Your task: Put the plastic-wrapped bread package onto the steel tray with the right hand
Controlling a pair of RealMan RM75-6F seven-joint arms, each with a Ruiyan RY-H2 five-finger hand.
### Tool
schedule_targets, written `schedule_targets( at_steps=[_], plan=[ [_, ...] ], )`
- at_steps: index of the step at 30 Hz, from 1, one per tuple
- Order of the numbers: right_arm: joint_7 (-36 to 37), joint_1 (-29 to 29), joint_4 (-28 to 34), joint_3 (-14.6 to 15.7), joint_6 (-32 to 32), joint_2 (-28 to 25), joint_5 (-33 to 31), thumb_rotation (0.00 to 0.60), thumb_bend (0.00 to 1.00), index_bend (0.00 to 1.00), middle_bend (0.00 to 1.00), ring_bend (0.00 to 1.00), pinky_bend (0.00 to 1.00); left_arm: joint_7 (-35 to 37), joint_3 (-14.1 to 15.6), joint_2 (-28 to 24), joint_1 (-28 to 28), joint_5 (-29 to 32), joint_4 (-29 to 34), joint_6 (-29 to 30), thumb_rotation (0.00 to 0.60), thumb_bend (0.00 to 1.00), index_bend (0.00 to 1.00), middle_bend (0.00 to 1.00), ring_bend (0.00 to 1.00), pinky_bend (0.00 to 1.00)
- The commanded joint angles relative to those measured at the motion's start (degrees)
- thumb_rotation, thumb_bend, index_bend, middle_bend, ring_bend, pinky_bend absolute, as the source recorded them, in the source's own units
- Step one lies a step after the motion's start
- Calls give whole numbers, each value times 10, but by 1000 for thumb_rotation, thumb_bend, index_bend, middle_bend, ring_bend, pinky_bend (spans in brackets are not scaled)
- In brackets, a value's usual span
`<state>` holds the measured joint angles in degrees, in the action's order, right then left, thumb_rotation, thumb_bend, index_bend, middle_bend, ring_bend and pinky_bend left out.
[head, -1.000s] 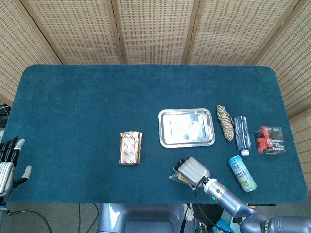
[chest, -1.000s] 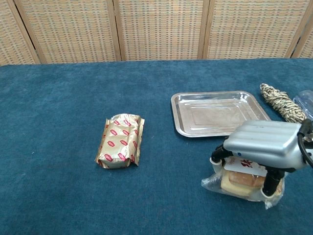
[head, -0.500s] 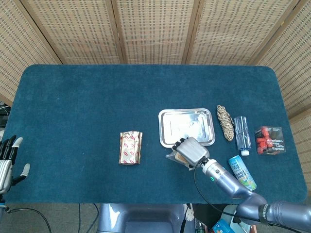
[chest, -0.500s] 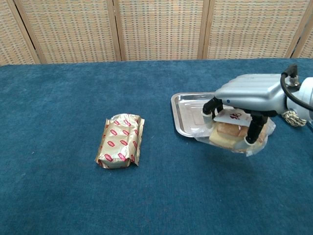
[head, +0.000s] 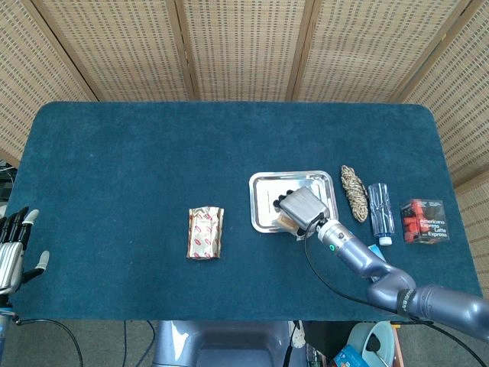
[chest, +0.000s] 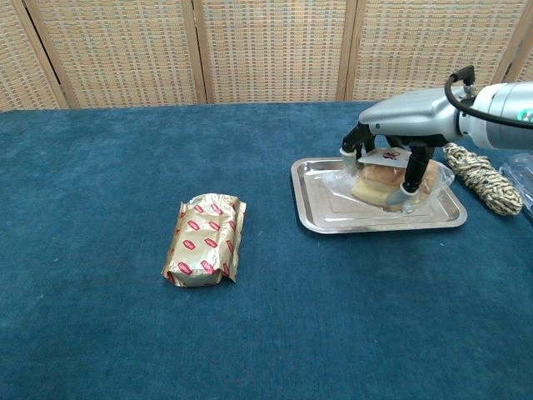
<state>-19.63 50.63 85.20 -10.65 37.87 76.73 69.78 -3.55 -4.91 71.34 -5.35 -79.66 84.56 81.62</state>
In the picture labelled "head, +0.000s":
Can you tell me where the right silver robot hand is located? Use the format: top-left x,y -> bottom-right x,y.
271,186 -> 332,238

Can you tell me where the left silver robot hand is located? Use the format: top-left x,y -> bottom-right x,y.
0,206 -> 51,297

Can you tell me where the clear plastic-wrapped tan object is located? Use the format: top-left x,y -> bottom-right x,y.
275,213 -> 309,242

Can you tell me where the silver metal tray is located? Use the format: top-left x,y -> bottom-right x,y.
248,170 -> 339,233

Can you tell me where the clear plastic bottle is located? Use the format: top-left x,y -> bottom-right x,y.
367,182 -> 397,246

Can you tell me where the gold red-printed snack package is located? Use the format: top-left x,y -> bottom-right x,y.
186,206 -> 225,261

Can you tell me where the red black coffee box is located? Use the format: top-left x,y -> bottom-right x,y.
400,198 -> 451,245

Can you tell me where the light blue bucket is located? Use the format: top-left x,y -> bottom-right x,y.
345,322 -> 397,367

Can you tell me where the blue printed packet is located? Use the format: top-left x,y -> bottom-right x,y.
331,345 -> 364,367

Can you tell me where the grey robot torso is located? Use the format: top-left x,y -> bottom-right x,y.
152,320 -> 296,367

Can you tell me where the blue table cloth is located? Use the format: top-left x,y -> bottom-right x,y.
5,101 -> 483,322

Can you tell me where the woven folding screen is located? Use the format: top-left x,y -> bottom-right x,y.
0,0 -> 489,300

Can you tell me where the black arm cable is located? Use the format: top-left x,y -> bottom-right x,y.
303,213 -> 488,367

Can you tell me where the beige braided rope bundle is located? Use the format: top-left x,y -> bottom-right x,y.
340,164 -> 370,223

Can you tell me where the black floor cable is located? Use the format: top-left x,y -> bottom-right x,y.
14,317 -> 84,367

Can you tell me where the blue floor cable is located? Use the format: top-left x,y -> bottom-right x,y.
121,320 -> 157,367

